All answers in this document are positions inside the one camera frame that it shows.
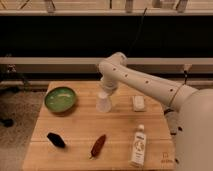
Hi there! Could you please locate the brown oblong object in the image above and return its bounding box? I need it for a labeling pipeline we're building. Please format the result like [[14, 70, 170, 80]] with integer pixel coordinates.
[[90, 135, 106, 158]]

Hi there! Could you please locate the white ceramic cup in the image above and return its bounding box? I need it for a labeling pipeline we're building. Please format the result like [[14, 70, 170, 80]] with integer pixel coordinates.
[[96, 92, 112, 113]]

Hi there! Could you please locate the black hanging cable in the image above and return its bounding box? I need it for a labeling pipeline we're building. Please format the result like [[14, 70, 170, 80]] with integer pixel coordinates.
[[126, 7, 148, 58]]

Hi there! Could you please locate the black chair base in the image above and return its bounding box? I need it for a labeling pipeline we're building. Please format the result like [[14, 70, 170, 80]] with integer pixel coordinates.
[[0, 85, 20, 128]]

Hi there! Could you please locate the wooden board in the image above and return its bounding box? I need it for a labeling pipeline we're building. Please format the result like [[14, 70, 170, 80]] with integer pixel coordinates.
[[23, 81, 174, 171]]

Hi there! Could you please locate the black small object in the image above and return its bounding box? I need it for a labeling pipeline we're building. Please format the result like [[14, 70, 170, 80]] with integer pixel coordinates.
[[47, 133, 65, 148]]

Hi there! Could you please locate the white plastic bottle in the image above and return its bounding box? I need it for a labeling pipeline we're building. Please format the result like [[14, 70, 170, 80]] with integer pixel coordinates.
[[131, 124, 147, 167]]

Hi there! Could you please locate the green ceramic bowl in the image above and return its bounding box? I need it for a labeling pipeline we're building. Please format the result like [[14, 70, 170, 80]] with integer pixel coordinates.
[[44, 87, 77, 113]]

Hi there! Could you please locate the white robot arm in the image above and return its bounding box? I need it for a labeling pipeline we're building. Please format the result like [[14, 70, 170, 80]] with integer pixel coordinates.
[[98, 52, 213, 171]]

